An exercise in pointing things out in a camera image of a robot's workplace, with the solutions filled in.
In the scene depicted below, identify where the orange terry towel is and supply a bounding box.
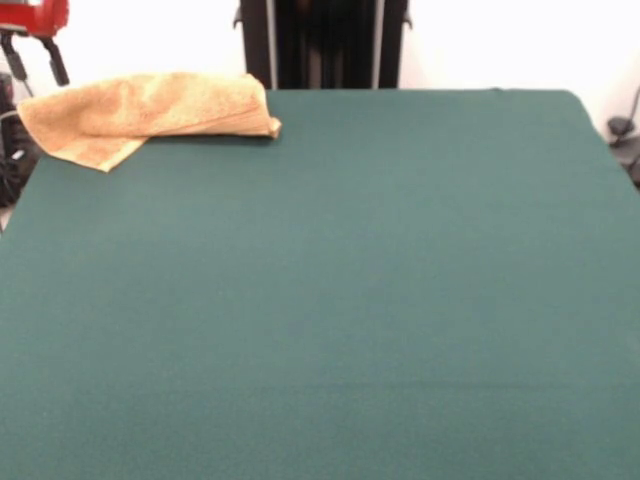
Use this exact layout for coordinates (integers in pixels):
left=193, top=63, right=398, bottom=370
left=16, top=72, right=284, bottom=175

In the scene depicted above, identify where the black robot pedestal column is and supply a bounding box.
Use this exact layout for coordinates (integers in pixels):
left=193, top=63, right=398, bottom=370
left=232, top=0, right=414, bottom=91

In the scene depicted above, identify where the dark green table cloth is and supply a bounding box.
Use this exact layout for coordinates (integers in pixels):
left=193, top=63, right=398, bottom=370
left=0, top=87, right=640, bottom=480

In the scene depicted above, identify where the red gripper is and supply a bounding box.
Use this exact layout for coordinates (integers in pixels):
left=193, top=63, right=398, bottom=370
left=0, top=0, right=71, bottom=87

